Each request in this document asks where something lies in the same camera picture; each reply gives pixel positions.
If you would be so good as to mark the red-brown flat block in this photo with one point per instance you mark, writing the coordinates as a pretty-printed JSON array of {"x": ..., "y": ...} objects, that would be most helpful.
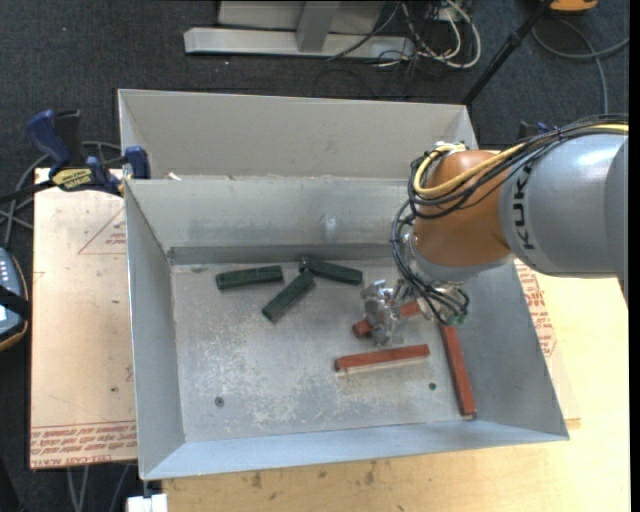
[
  {"x": 361, "y": 327},
  {"x": 382, "y": 357},
  {"x": 459, "y": 372}
]

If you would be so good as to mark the dark green flat block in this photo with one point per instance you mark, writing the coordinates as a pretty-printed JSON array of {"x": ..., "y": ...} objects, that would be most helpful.
[
  {"x": 334, "y": 271},
  {"x": 288, "y": 296},
  {"x": 249, "y": 277}
]

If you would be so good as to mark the grey metal bin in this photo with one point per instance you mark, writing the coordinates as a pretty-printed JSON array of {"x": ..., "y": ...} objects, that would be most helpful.
[{"x": 280, "y": 380}]

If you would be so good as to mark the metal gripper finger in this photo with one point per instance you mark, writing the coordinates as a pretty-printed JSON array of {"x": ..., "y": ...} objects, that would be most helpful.
[
  {"x": 383, "y": 330},
  {"x": 373, "y": 294}
]

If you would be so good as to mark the brown cardboard board red print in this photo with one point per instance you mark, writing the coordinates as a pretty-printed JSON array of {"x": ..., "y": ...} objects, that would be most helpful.
[{"x": 80, "y": 310}]

